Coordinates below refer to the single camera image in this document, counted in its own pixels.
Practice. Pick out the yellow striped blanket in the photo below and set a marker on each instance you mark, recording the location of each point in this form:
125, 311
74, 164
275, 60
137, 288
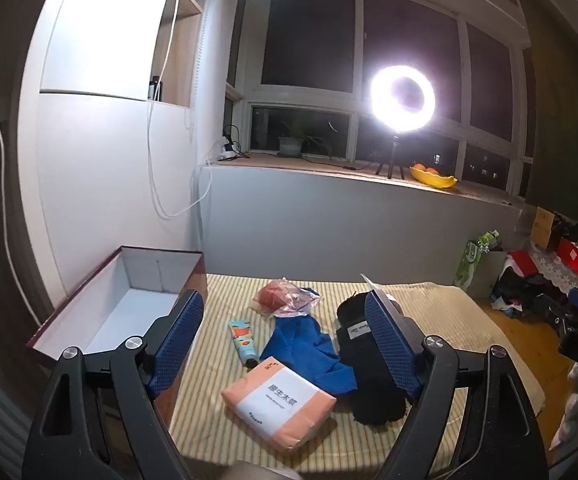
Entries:
204, 405

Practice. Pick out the teal cream tube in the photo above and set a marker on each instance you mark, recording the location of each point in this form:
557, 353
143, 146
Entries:
242, 340

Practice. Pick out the window with white frame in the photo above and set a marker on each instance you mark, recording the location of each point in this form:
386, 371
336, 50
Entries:
314, 35

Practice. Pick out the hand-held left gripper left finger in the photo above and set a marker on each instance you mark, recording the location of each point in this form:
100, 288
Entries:
179, 345

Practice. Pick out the black bottle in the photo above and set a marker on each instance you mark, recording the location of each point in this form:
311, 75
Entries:
155, 89

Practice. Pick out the blue cloth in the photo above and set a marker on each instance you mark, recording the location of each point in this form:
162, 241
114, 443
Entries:
294, 345

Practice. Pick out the black knitted cloth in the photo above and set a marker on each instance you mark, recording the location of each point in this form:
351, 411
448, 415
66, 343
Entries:
356, 377

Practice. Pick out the yellow fruit bowl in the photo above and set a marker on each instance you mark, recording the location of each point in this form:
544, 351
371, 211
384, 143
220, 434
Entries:
436, 181

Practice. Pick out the green printed carton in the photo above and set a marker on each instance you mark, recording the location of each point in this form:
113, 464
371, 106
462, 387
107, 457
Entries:
469, 265

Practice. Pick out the dark red cardboard box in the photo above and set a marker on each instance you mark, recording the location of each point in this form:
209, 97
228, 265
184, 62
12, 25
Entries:
134, 305

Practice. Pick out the potted plant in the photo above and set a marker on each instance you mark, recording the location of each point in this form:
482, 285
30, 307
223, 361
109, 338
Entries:
290, 146

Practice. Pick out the red shoe box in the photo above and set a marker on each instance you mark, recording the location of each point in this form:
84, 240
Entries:
574, 257

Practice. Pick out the pile of clothes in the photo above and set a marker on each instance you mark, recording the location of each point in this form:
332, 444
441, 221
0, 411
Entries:
519, 285

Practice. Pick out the black shoes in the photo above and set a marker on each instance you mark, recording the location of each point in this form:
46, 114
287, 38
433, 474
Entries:
576, 230

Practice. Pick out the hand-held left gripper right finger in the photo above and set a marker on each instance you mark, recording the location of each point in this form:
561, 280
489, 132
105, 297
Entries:
389, 345

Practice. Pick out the brown cardboard box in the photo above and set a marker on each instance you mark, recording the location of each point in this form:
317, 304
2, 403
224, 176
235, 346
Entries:
542, 227

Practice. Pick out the white plastic bags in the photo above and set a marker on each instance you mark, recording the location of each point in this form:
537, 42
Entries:
576, 405

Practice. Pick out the orange tissue pack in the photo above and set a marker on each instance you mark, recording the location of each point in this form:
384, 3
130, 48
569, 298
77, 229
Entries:
279, 410

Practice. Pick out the white charger device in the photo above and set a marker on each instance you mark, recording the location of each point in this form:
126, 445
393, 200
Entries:
227, 152

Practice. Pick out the white wall shelf cabinet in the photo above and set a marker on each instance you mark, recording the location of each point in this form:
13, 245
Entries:
94, 35

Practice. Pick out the clear zip bag red contents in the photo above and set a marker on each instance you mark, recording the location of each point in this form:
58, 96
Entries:
279, 297

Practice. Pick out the orange fruit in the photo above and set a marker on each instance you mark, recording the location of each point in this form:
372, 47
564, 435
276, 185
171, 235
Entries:
419, 166
433, 171

